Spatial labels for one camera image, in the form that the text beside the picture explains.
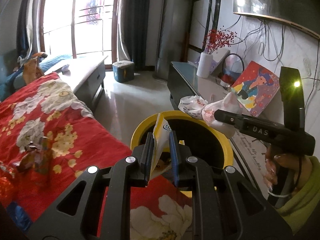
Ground colourful portrait painting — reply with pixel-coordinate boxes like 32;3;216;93
231;61;279;117

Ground blue left curtain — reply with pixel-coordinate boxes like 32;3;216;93
16;0;33;59

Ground yellow rimmed black trash bin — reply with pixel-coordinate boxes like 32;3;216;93
130;110;234;198

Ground folded paper on table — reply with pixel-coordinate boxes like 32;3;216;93
60;64;69;74

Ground person right hand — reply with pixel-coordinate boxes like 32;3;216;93
262;146;313;193

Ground dark wooden coffee table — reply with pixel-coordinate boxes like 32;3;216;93
45;56;107;111

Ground grey standing air conditioner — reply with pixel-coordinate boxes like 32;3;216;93
154;0;191;81

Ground red berry branches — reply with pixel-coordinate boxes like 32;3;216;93
203;29;237;54

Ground wall mounted television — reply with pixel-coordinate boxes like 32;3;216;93
233;0;319;38

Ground red floral blanket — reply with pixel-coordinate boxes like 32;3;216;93
1;74;192;239

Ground white yellow snack packet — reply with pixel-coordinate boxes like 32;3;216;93
150;113;171;179

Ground white paper towel roll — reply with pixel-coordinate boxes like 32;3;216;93
196;52;213;78

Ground blue storage stool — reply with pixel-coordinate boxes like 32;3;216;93
112;60;135;83

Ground dark grey right curtain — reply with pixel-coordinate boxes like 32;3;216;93
117;0;150;71

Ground tv console cabinet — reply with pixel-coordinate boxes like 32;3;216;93
166;61;283;198

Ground brown wrapper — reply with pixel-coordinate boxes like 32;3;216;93
12;137;53;174

